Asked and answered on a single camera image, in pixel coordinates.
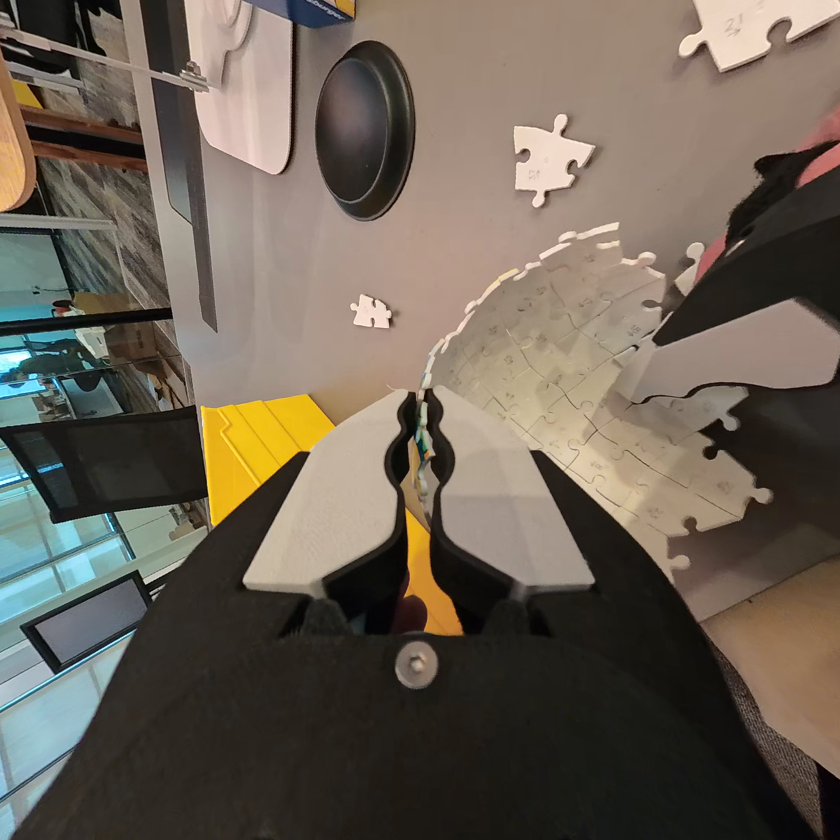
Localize partly built puzzle ball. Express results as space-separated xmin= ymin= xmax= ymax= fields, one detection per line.
xmin=416 ymin=222 xmax=775 ymax=585

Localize person's tan trousers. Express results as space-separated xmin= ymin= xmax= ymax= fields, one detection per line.
xmin=699 ymin=571 xmax=840 ymax=782

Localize person's right hand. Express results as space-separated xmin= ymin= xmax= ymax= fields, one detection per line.
xmin=797 ymin=108 xmax=840 ymax=189

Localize black framed grey panel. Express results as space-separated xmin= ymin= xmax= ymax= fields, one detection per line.
xmin=20 ymin=571 xmax=153 ymax=673

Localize brown wooden post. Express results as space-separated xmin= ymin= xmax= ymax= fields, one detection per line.
xmin=20 ymin=105 xmax=148 ymax=173

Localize black mesh office chair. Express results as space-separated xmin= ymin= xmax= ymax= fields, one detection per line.
xmin=0 ymin=407 xmax=210 ymax=524

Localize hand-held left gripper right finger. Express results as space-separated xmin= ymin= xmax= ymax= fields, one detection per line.
xmin=427 ymin=386 xmax=596 ymax=634

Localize white rounded board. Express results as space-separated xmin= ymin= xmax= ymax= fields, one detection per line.
xmin=185 ymin=0 xmax=296 ymax=175

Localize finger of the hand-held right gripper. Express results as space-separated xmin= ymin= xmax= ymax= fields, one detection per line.
xmin=616 ymin=297 xmax=832 ymax=404

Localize black round ball stand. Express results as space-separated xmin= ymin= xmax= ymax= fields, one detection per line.
xmin=315 ymin=41 xmax=416 ymax=222

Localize blue puzzle box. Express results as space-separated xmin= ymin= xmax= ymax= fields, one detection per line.
xmin=289 ymin=0 xmax=358 ymax=28

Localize glass railing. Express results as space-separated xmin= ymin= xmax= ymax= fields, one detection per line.
xmin=0 ymin=217 xmax=198 ymax=723

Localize brown cardboard box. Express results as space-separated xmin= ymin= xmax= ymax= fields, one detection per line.
xmin=72 ymin=292 xmax=158 ymax=368

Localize yellow plastic bin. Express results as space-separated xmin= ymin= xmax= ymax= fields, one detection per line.
xmin=200 ymin=394 xmax=463 ymax=637

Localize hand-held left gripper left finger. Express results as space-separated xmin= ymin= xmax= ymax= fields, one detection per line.
xmin=243 ymin=389 xmax=414 ymax=634

